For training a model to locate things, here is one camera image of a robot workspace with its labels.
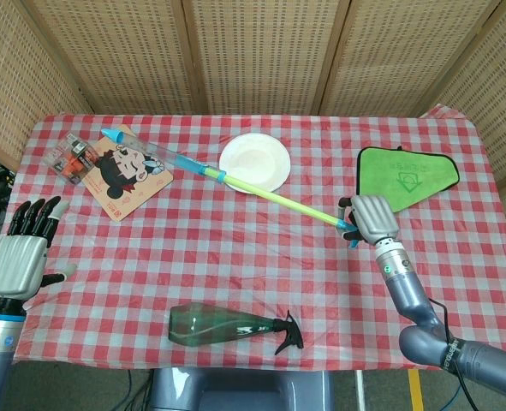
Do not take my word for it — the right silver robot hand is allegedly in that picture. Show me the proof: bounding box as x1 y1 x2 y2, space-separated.
336 194 400 247

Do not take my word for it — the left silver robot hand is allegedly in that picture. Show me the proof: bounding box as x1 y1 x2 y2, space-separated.
0 195 78 301

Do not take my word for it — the long water squirter tube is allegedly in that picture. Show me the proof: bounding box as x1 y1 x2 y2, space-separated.
100 128 363 249

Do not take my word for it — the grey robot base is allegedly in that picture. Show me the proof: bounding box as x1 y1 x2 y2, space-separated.
149 367 335 411

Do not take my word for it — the green microfiber cloth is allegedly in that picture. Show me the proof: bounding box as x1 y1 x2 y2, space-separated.
355 146 460 214

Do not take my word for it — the clear package with orange parts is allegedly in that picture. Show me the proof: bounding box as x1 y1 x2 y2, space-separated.
45 132 98 186

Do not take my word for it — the white paper plate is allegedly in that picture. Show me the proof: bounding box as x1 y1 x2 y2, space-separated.
218 133 292 194

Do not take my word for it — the cartoon girl mouse pad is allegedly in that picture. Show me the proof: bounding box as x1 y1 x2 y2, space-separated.
80 124 175 223

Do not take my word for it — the red checkered tablecloth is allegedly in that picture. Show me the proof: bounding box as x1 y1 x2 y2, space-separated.
0 102 506 372

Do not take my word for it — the green plastic spray bottle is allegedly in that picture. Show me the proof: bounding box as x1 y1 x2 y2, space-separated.
168 301 305 355

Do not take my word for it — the woven bamboo folding screen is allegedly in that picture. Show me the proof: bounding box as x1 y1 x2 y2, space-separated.
0 0 506 228

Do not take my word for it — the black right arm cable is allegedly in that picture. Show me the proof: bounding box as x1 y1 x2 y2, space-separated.
427 299 472 411

